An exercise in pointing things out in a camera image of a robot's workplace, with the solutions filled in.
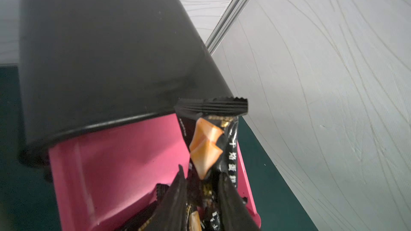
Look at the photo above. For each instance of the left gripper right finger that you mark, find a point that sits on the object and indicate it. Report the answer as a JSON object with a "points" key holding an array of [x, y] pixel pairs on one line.
{"points": [[235, 216]]}

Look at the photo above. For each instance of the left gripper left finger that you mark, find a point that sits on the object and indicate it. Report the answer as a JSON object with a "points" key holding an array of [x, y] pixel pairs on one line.
{"points": [[171, 214]]}

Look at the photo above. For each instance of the pink top drawer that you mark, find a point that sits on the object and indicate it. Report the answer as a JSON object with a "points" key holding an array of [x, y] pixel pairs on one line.
{"points": [[116, 178]]}

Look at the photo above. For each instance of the black cookie packet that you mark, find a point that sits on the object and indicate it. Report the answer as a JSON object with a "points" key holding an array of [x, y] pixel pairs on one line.
{"points": [[210, 131]]}

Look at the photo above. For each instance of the black pink drawer cabinet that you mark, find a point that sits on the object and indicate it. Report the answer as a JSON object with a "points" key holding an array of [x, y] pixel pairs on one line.
{"points": [[88, 65]]}

